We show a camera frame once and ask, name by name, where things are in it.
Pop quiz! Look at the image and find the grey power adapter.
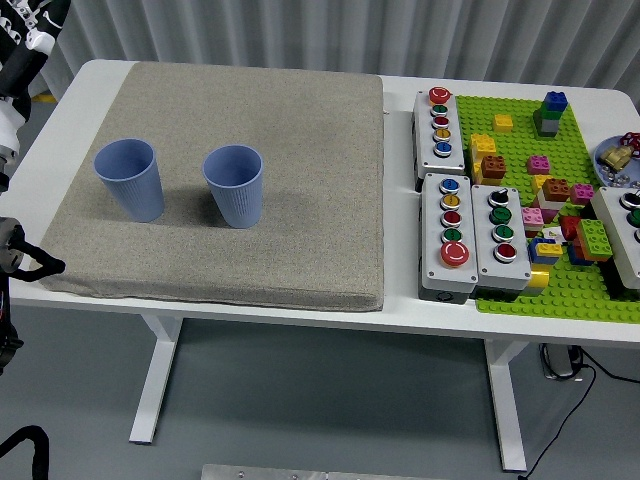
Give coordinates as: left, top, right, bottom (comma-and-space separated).
539, 343, 584, 381

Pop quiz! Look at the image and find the light green toy brick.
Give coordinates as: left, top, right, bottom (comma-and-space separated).
575, 218, 614, 261

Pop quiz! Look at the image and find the white table leg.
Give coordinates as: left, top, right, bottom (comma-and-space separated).
128, 312, 184, 445
483, 338, 529, 472

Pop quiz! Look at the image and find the blue and yellow brick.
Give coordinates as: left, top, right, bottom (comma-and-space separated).
528, 237, 564, 266

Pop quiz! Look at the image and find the white-topped button control box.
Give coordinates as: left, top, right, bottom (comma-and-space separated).
591, 185, 640, 292

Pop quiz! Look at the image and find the four-button box, black knob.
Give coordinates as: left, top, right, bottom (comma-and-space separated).
470, 183, 533, 301

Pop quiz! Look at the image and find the five-button box, small stop button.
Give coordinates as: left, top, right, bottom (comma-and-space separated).
411, 87, 467, 193

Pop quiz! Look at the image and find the blue plate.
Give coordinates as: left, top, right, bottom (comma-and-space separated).
593, 135, 640, 187

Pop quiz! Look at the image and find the blue ribbed cup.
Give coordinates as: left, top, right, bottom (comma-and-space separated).
201, 144, 265, 230
93, 138, 166, 224

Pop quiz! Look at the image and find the green brick baseplate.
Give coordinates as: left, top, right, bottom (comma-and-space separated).
452, 94, 640, 325

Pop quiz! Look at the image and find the grey pleated curtain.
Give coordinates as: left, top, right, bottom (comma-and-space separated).
37, 0, 640, 101

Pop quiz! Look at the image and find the blue toy brick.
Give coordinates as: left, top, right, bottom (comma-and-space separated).
543, 90, 570, 114

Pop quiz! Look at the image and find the five-button box, large stop button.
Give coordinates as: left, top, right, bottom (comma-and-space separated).
418, 172, 479, 304

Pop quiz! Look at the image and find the red toy brick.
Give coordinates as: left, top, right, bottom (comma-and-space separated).
558, 214, 584, 242

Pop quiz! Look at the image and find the black power cable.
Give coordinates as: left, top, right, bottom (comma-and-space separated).
579, 347, 640, 385
519, 363, 597, 480

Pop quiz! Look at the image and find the gold metal fitting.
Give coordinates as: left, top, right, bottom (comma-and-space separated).
599, 144, 632, 169

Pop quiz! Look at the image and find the white toy brick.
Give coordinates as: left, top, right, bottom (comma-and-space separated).
535, 192, 569, 212

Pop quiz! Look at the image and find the grey-brown mat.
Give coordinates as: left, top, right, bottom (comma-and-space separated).
38, 61, 385, 312

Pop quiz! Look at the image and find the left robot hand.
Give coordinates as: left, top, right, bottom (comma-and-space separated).
0, 0, 70, 154

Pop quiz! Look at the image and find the brown toy brick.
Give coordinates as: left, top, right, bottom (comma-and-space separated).
541, 178, 570, 204
479, 154, 508, 187

